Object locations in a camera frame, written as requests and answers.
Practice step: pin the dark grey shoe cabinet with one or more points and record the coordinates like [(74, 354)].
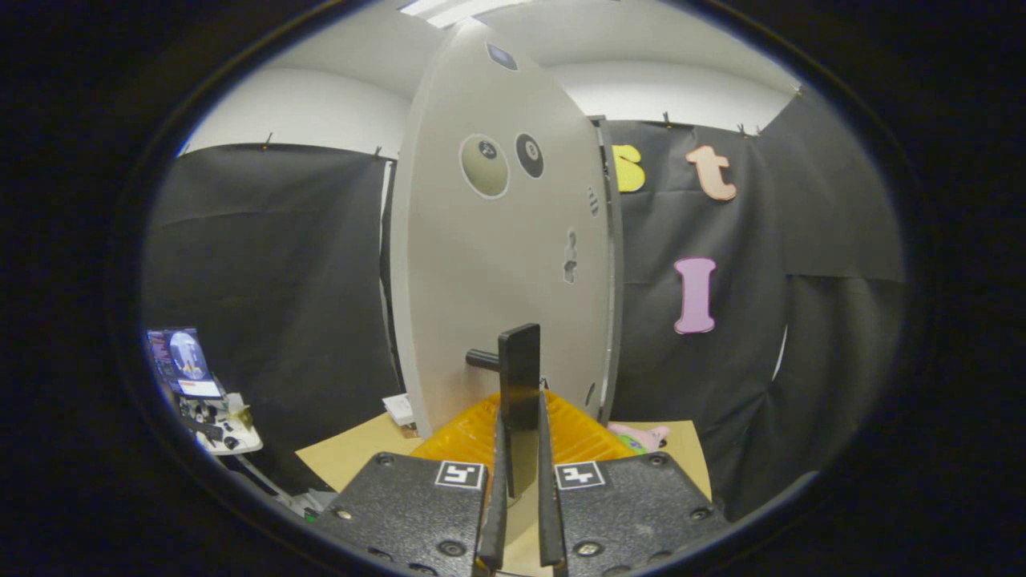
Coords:
[(617, 320)]

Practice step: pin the black backdrop cloth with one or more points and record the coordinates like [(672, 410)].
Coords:
[(272, 264)]

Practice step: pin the light grey shoe cabinet door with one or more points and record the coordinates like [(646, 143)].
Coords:
[(497, 264)]

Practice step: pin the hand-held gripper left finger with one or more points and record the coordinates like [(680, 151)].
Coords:
[(495, 529)]

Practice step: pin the long ceiling light panel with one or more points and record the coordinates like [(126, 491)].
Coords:
[(449, 10)]

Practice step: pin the computer screen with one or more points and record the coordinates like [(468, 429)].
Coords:
[(183, 361)]

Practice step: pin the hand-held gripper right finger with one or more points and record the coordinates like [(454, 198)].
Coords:
[(547, 521)]

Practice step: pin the pink and green plush toy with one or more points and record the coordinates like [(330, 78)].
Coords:
[(641, 437)]

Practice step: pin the white book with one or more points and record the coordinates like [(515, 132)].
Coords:
[(398, 409)]

